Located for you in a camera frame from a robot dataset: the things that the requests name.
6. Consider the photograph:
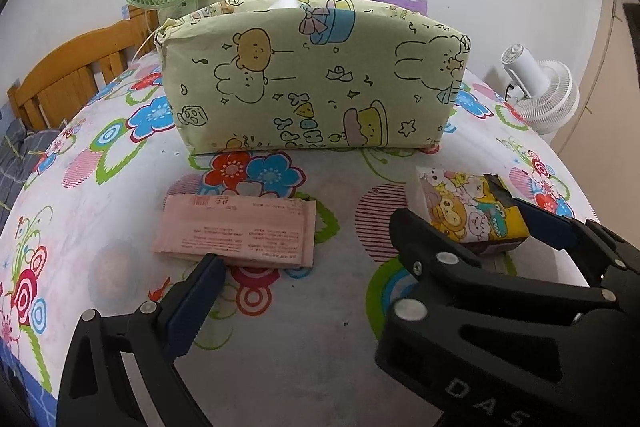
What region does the grey plaid bedding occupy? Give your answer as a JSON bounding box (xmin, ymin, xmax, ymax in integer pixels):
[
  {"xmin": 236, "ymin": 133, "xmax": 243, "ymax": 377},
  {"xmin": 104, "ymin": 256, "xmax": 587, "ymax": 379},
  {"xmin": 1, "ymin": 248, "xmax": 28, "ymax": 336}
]
[{"xmin": 0, "ymin": 102, "xmax": 51, "ymax": 228}]

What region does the yellow cartoon tissue pack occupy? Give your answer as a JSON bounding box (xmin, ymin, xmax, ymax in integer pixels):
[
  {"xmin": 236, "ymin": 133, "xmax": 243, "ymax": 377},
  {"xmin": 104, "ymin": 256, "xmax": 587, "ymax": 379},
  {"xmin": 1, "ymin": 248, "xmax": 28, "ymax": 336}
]
[{"xmin": 404, "ymin": 167, "xmax": 531, "ymax": 255}]

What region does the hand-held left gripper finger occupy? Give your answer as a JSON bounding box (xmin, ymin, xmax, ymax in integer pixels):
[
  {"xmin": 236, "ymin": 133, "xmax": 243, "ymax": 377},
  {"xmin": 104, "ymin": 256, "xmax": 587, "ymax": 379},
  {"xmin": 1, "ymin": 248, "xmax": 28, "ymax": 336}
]
[{"xmin": 59, "ymin": 252, "xmax": 227, "ymax": 427}]

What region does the white fan power cable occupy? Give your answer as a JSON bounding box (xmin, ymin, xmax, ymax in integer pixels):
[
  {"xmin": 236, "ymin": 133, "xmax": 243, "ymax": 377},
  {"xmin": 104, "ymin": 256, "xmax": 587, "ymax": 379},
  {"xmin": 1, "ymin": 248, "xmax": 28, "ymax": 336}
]
[{"xmin": 132, "ymin": 7, "xmax": 161, "ymax": 58}]

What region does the pink tissue pack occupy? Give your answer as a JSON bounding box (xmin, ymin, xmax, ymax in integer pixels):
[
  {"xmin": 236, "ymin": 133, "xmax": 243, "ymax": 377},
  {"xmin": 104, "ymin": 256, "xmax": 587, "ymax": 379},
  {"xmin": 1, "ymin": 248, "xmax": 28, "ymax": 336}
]
[{"xmin": 152, "ymin": 193, "xmax": 317, "ymax": 268}]

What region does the white floor fan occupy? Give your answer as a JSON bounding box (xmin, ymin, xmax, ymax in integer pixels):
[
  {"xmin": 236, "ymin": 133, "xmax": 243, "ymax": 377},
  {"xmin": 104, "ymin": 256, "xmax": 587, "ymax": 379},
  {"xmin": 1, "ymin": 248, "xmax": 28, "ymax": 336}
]
[{"xmin": 500, "ymin": 44, "xmax": 581, "ymax": 136}]

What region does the beige wooden cabinet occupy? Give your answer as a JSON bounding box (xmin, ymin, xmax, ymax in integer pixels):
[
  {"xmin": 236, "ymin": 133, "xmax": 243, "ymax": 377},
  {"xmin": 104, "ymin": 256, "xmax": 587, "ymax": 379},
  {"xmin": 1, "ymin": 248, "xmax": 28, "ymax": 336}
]
[{"xmin": 552, "ymin": 0, "xmax": 640, "ymax": 158}]

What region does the wooden chair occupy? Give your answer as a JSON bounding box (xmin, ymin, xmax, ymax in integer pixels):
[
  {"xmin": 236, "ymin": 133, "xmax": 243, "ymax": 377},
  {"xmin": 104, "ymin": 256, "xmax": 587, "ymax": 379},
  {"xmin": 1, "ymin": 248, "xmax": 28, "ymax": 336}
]
[{"xmin": 6, "ymin": 4, "xmax": 161, "ymax": 132}]

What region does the cartoon printed fabric storage box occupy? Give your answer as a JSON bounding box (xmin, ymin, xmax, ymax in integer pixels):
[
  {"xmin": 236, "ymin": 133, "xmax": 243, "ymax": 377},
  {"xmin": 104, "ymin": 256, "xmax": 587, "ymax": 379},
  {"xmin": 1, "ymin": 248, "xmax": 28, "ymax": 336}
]
[{"xmin": 154, "ymin": 0, "xmax": 472, "ymax": 154}]

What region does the blue checked sheet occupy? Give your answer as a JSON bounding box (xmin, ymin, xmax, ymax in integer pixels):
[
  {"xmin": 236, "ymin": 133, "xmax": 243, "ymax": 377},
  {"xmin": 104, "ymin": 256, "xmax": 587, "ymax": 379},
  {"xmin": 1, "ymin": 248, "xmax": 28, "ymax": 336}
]
[{"xmin": 0, "ymin": 337, "xmax": 58, "ymax": 427}]

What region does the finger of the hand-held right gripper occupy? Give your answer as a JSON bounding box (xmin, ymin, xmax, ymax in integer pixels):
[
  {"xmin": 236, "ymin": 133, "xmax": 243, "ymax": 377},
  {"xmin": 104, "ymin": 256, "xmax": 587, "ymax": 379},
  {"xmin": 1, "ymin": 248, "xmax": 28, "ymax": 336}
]
[
  {"xmin": 389, "ymin": 208, "xmax": 618, "ymax": 324},
  {"xmin": 514, "ymin": 200, "xmax": 640, "ymax": 292}
]

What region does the black fan power cable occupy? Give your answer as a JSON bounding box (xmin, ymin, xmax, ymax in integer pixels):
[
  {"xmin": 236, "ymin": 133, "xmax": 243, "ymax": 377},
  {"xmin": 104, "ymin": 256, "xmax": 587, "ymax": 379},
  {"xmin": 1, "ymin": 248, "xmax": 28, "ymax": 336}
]
[{"xmin": 502, "ymin": 79, "xmax": 531, "ymax": 102}]

